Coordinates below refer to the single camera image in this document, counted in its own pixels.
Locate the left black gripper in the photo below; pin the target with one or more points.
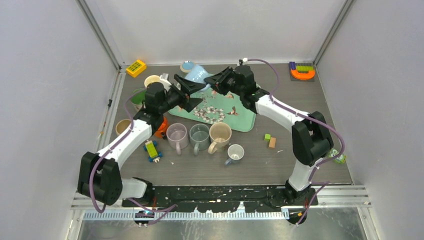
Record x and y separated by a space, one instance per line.
187 87

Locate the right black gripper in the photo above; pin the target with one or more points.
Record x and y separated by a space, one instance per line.
218 78

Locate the yellow toy block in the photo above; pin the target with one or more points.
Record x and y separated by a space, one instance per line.
136 68

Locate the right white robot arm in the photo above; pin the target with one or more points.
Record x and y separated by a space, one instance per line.
311 138

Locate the grey mug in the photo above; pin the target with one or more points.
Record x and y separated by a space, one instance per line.
199 138

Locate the beige teapot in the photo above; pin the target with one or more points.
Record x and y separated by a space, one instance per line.
122 126

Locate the light blue mug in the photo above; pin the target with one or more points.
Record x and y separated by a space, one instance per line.
197 75

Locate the blue mug behind tray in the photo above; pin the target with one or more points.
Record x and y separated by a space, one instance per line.
187 66

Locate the green floral tray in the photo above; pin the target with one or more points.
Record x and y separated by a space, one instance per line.
216 108

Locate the green cube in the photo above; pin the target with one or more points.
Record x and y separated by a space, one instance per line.
267 137

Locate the cream floral mug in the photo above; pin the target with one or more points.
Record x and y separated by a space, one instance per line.
138 98

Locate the orange mug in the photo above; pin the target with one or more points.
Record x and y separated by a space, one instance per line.
162 130

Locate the small blue-grey cup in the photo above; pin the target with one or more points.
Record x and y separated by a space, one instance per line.
235 153

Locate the wooden block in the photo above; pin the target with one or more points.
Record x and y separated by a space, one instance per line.
272 143

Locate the lilac mug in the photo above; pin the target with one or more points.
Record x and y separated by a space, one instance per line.
178 137

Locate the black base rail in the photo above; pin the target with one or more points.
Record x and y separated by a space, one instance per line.
222 199

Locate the orange and green toy stack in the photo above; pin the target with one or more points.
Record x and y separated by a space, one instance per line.
302 71

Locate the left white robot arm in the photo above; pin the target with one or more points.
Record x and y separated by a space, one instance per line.
100 173

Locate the cream plain mug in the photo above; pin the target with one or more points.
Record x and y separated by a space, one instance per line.
152 79

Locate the toy brick car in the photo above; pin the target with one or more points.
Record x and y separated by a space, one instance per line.
154 155

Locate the tall floral mug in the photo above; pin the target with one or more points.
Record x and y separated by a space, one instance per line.
220 134

